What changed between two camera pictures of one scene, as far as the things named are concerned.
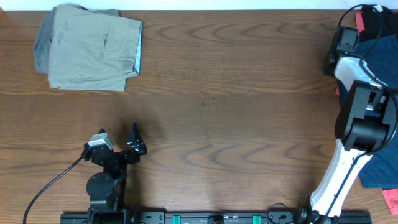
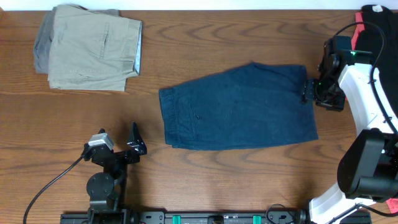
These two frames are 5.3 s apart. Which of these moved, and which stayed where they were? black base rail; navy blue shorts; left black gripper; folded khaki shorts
Moved: navy blue shorts
Stayed: black base rail; folded khaki shorts; left black gripper
